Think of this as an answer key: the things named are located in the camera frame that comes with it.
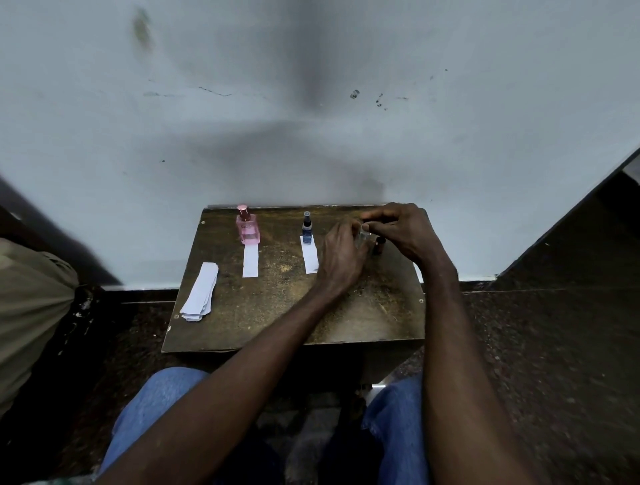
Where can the person's right forearm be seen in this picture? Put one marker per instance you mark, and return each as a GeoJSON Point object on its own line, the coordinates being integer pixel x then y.
{"type": "Point", "coordinates": [465, 379]}

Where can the blue jeans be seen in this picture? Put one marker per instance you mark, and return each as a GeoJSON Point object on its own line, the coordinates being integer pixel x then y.
{"type": "Point", "coordinates": [150, 404]}

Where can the person's left fingers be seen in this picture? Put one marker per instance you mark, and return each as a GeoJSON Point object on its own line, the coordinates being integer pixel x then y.
{"type": "Point", "coordinates": [350, 230]}

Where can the person's left hand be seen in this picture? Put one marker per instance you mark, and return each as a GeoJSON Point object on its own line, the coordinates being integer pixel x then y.
{"type": "Point", "coordinates": [340, 262]}

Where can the dark blue spray bottle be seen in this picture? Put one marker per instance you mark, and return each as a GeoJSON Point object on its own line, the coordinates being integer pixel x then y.
{"type": "Point", "coordinates": [307, 231]}

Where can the pink perfume bottle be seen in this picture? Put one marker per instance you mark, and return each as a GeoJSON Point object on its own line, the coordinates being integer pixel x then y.
{"type": "Point", "coordinates": [247, 229]}

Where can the person's right thumb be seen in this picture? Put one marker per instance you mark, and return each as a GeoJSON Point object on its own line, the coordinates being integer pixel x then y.
{"type": "Point", "coordinates": [379, 229]}

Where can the stack of white paper slips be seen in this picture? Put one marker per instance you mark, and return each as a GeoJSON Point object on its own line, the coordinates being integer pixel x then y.
{"type": "Point", "coordinates": [201, 292]}

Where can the beige fabric bag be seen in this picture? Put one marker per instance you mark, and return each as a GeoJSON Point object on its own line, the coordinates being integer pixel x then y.
{"type": "Point", "coordinates": [30, 310]}

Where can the person's left forearm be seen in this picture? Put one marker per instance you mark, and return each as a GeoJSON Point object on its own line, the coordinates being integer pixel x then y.
{"type": "Point", "coordinates": [225, 384]}

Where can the clear glass perfume bottle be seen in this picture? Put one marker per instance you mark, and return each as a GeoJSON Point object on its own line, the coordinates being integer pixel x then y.
{"type": "Point", "coordinates": [365, 239]}

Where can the white paper strip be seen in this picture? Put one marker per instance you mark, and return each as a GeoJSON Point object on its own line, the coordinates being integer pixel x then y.
{"type": "Point", "coordinates": [250, 261]}
{"type": "Point", "coordinates": [418, 274]}
{"type": "Point", "coordinates": [310, 257]}

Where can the person's right hand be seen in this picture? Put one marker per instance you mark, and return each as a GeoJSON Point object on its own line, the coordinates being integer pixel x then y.
{"type": "Point", "coordinates": [412, 235]}

